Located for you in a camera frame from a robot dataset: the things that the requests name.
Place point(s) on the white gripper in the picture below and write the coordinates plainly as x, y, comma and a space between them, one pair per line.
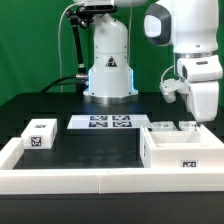
202, 100

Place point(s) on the white cabinet body box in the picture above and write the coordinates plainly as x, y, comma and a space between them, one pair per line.
181, 149

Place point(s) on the small white cabinet top block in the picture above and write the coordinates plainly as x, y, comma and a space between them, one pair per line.
39, 134

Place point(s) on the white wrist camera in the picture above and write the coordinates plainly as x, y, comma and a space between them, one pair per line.
169, 87

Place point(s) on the flat white tagged base plate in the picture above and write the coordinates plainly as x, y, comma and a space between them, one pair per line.
108, 121

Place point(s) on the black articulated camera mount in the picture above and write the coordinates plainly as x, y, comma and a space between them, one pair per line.
79, 36

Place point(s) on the white U-shaped fence frame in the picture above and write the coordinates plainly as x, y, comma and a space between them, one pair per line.
100, 181

